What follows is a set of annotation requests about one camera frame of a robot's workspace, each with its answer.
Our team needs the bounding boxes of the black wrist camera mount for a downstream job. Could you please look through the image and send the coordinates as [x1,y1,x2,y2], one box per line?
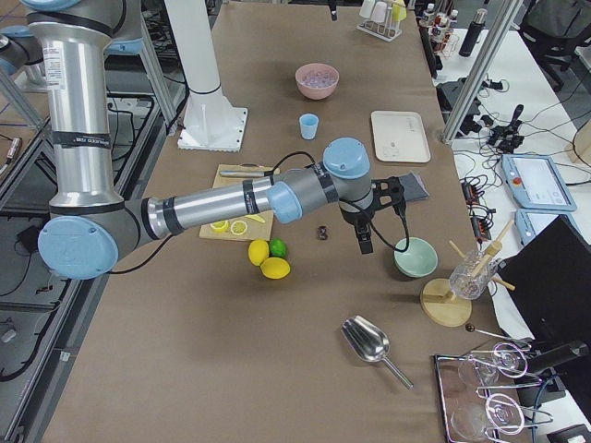
[370,176,406,220]

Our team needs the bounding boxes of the steel ice scoop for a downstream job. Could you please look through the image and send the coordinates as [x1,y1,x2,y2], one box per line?
[341,315,414,389]

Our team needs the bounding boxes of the light blue plastic cup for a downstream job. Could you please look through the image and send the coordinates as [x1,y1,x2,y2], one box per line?
[299,114,320,140]

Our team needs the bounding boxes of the whole yellow lemon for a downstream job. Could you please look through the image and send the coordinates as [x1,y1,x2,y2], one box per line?
[260,257,291,280]
[247,239,270,267]

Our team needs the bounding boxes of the green lime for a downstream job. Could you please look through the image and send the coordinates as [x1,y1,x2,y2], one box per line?
[269,238,287,258]

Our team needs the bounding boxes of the wooden cup tree stand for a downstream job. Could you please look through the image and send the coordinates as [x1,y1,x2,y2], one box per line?
[420,220,515,327]

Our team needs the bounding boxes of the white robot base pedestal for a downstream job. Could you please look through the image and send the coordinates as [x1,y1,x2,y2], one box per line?
[166,1,247,152]

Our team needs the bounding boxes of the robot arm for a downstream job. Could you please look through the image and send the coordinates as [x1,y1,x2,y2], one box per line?
[26,1,377,280]

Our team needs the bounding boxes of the steel muddler black tip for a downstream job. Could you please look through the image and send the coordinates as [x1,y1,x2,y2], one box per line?
[218,170,272,178]

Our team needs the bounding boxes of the mint green bowl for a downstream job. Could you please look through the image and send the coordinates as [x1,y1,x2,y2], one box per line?
[393,237,439,278]

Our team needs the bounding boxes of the yellow plastic cup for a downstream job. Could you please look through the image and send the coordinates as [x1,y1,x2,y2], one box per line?
[392,0,407,22]

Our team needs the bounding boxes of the grey folded cloth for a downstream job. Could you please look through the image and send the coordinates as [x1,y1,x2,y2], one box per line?
[398,172,429,202]

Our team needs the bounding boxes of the pink bowl of ice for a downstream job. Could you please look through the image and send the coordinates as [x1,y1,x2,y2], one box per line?
[295,63,340,101]

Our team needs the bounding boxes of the wooden cutting board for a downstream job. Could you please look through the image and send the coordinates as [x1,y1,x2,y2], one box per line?
[199,163,274,242]

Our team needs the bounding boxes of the white plastic cup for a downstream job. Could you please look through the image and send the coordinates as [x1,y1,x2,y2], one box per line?
[359,0,375,19]

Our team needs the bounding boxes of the lemon half slice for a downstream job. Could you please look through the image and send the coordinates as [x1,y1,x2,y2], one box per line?
[210,220,230,233]
[230,220,248,236]

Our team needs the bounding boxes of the blue teach pendant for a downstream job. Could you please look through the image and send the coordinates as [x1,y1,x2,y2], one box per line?
[514,209,558,245]
[501,154,577,212]

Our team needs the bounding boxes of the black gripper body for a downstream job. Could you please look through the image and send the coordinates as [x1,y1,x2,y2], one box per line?
[339,198,375,237]

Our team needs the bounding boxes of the dark cherries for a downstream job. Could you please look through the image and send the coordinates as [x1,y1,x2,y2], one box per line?
[317,225,329,241]

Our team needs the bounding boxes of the black water bottle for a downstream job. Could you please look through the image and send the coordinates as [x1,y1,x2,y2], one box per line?
[458,7,488,57]

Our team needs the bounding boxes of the cream rabbit tray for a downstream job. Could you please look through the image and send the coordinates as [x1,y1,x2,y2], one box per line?
[370,111,431,163]

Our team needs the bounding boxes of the pink plastic cup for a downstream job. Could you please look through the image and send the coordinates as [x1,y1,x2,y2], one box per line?
[370,1,388,24]

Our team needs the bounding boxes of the white wire cup rack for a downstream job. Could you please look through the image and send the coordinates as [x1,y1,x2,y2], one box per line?
[356,5,403,42]

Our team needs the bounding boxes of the wire glass rack tray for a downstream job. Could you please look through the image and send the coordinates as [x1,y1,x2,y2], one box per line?
[434,341,553,442]

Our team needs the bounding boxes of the clear glass on stand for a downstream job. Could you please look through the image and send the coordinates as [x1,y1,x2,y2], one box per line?
[449,250,500,300]

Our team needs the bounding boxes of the aluminium frame post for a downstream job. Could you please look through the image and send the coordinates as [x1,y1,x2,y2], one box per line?
[441,0,523,146]

